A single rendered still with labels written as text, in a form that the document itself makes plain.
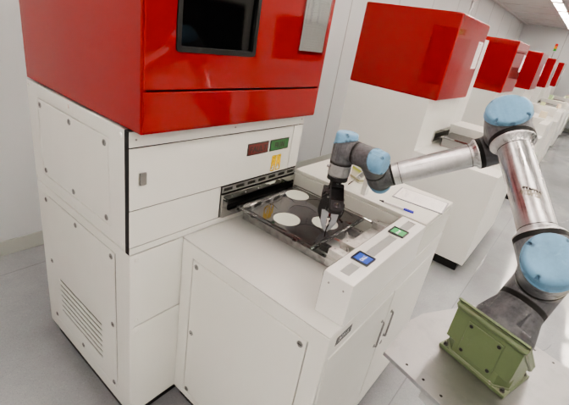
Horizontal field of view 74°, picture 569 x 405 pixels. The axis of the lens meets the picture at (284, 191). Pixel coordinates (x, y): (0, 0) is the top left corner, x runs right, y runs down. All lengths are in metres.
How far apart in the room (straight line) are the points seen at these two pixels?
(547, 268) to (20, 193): 2.60
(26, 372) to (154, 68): 1.53
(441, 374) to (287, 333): 0.42
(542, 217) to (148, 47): 1.02
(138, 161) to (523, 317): 1.07
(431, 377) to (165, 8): 1.11
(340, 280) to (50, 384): 1.43
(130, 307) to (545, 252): 1.20
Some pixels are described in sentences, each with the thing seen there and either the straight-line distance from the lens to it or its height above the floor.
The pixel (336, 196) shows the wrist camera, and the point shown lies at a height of 1.06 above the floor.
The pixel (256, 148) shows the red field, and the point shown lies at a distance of 1.47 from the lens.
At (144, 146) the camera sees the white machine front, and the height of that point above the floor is 1.17.
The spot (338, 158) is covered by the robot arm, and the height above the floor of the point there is 1.18.
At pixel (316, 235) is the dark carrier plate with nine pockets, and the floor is 0.90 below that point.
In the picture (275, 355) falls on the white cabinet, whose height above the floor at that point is 0.64.
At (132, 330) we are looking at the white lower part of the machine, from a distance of 1.49.
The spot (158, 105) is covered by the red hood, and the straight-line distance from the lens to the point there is 1.08.
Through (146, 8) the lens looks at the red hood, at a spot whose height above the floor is 1.53.
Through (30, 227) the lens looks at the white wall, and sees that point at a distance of 2.88.
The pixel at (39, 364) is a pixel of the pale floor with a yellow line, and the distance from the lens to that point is 2.16.
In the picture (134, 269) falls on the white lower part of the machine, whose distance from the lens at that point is 1.33.
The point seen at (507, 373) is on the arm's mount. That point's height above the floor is 0.89.
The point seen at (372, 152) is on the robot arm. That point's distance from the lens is 1.20.
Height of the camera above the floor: 1.55
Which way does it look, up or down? 23 degrees down
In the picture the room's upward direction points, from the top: 10 degrees clockwise
